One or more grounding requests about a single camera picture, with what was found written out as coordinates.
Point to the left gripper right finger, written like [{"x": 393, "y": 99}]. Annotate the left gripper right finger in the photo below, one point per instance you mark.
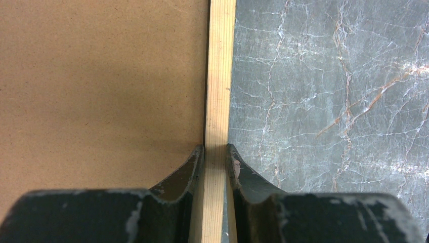
[{"x": 264, "y": 213}]

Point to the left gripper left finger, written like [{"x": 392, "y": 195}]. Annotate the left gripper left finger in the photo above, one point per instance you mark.
[{"x": 161, "y": 213}]

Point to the blue picture frame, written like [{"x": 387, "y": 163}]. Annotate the blue picture frame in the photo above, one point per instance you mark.
[{"x": 103, "y": 95}]

